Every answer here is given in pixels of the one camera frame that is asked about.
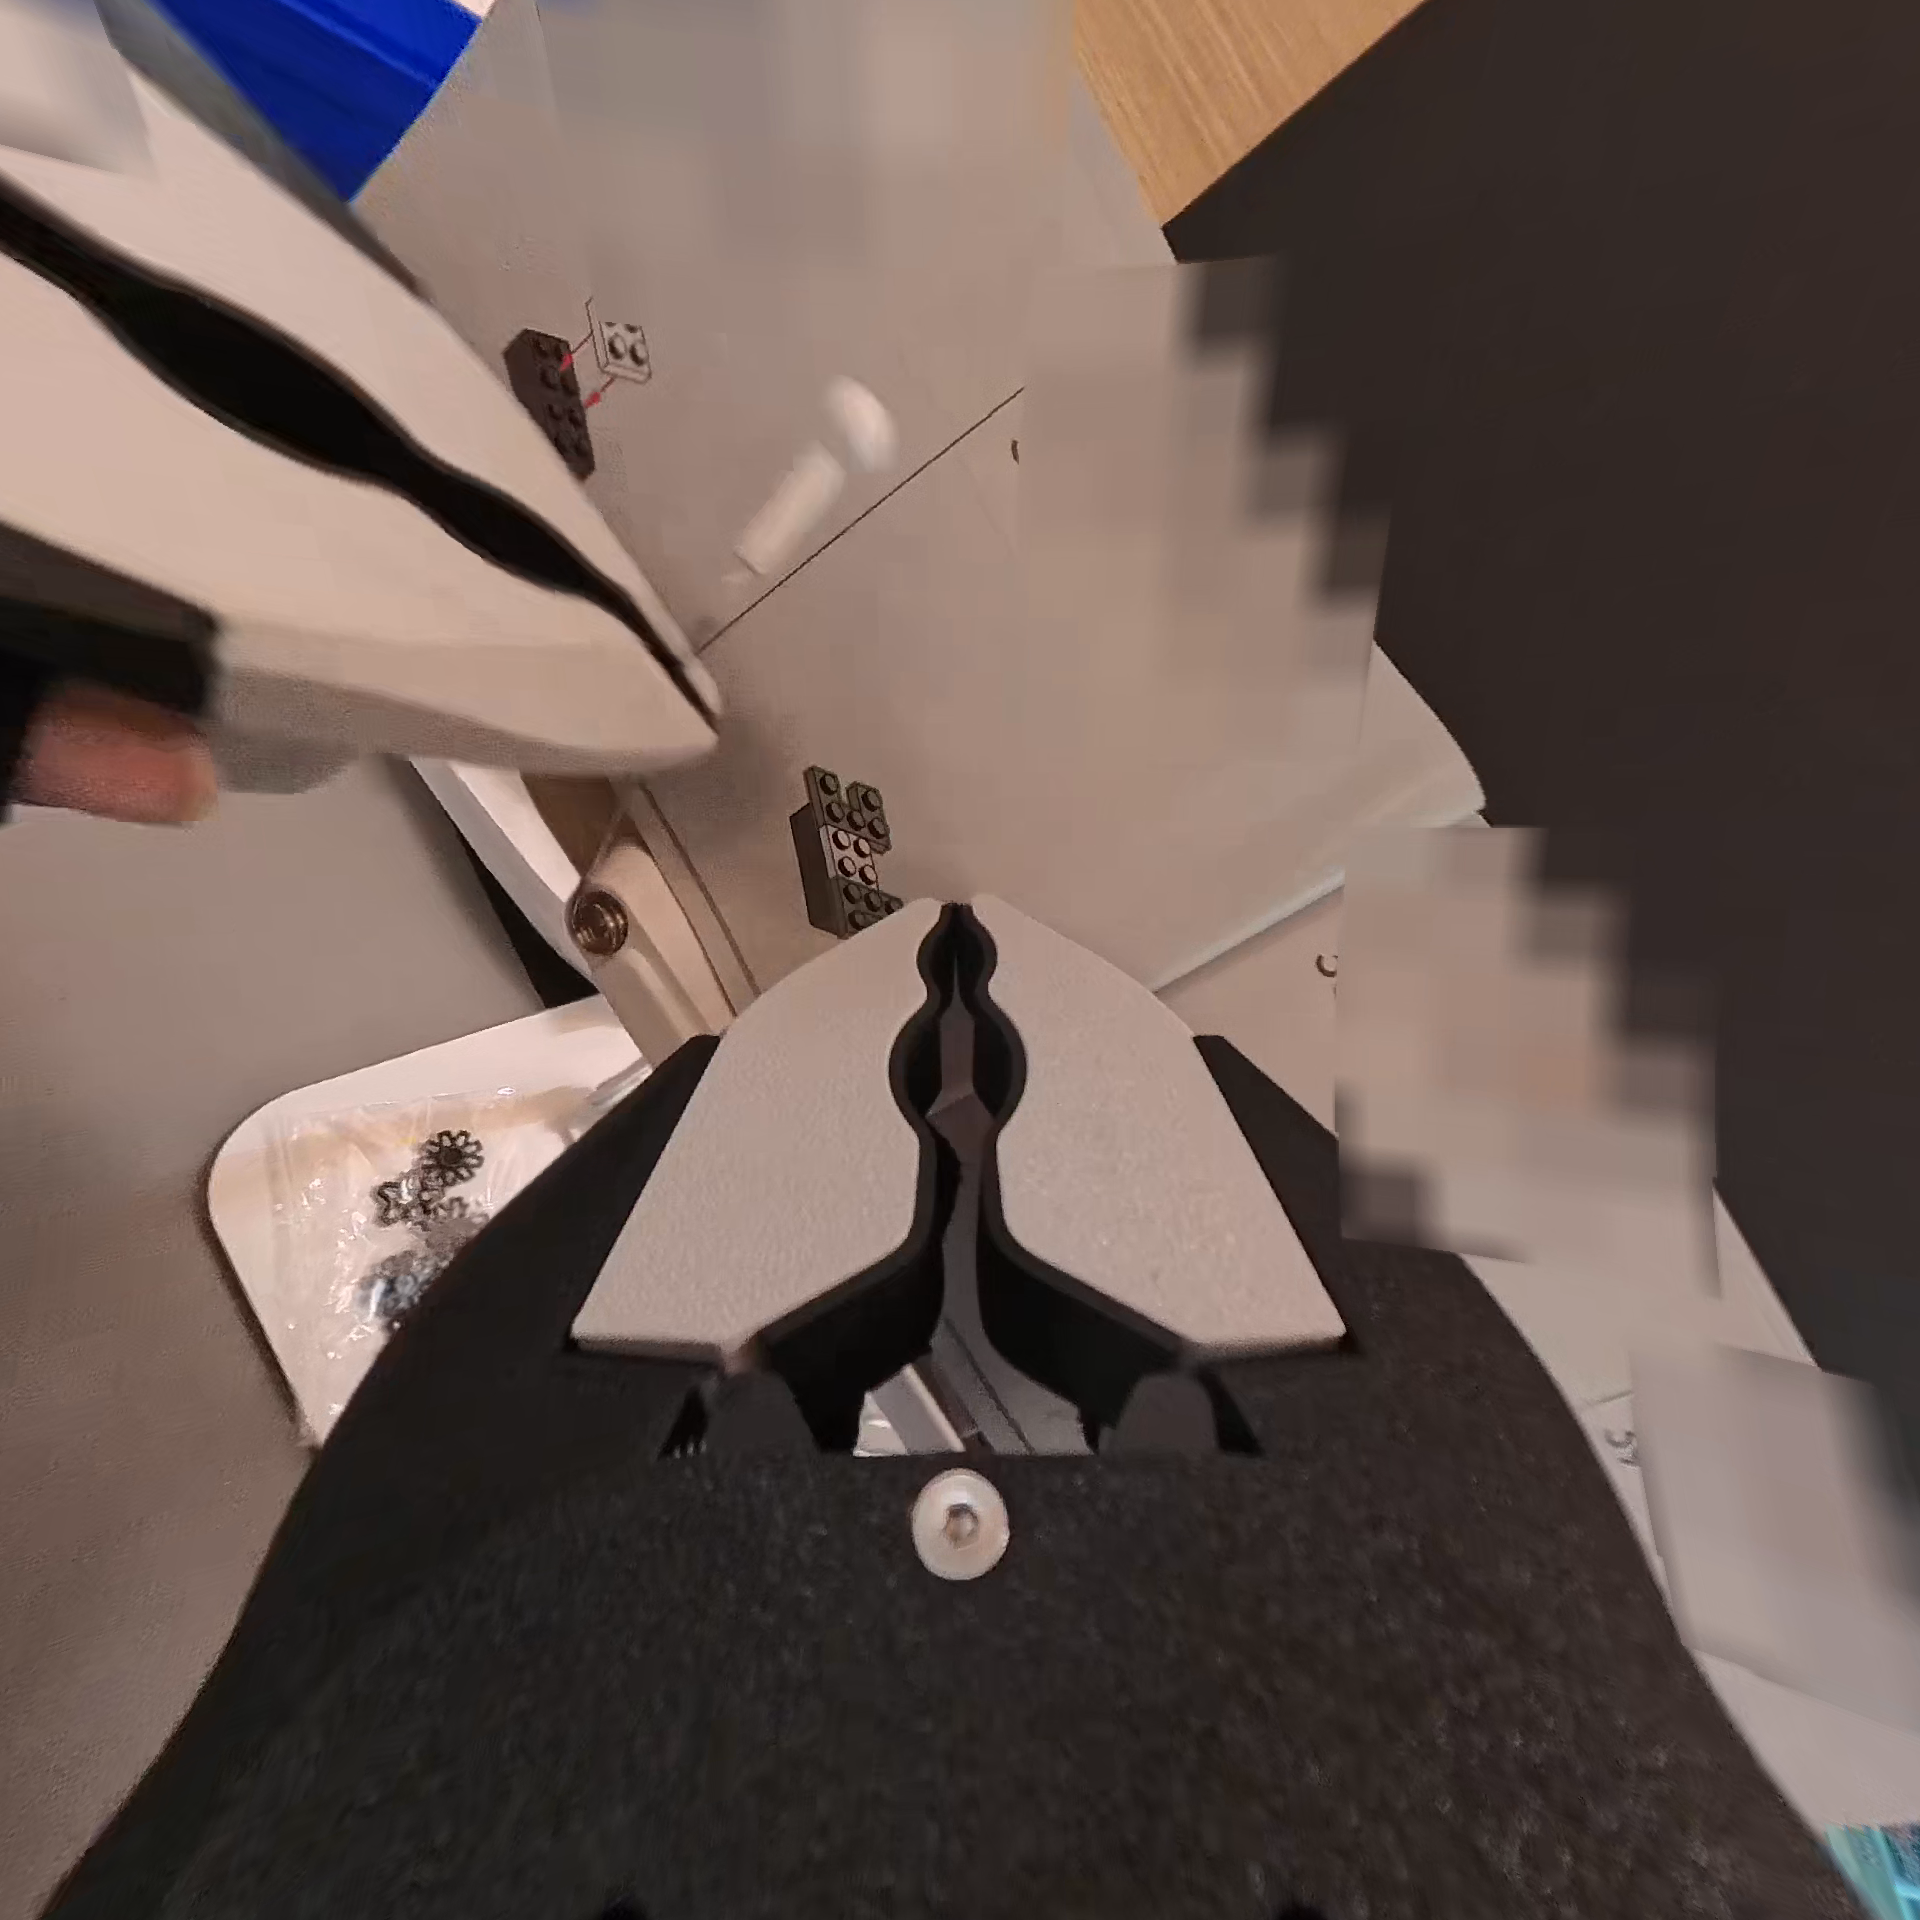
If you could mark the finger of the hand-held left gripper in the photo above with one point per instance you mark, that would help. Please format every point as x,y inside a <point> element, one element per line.
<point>345,301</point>
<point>375,629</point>

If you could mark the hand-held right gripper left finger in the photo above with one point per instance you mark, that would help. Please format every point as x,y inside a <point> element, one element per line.
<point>749,1200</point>

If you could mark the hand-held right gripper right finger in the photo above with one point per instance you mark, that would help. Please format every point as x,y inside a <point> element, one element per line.
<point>1170,1200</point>

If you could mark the instruction booklet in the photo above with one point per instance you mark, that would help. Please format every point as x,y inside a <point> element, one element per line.
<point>900,599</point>

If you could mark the person's left hand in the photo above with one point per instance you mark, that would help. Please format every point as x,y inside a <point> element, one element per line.
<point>119,774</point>

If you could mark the pile of dark small pieces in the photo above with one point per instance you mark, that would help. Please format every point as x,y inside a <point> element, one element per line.
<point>428,1215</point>

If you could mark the white tray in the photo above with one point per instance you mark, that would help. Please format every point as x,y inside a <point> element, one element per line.
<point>300,1172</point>

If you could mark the white paper bags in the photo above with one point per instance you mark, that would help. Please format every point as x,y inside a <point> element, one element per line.
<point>1786,1756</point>

